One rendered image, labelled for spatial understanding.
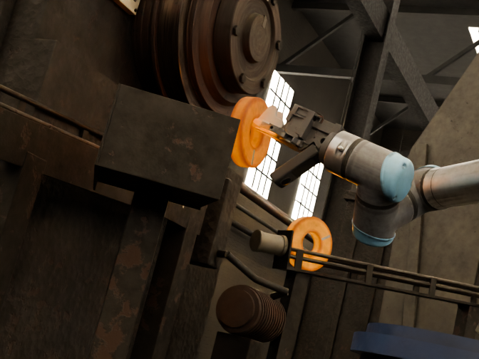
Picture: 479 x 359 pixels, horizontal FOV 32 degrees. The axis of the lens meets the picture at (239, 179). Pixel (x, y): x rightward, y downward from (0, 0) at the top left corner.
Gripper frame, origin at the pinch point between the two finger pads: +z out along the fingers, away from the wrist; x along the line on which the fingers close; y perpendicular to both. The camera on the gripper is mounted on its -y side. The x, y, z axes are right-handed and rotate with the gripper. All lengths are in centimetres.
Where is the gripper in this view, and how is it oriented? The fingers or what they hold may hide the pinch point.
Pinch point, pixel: (252, 124)
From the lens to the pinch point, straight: 180.4
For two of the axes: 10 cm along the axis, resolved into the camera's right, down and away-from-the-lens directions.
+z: -7.8, -3.9, 4.9
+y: 4.9, -8.7, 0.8
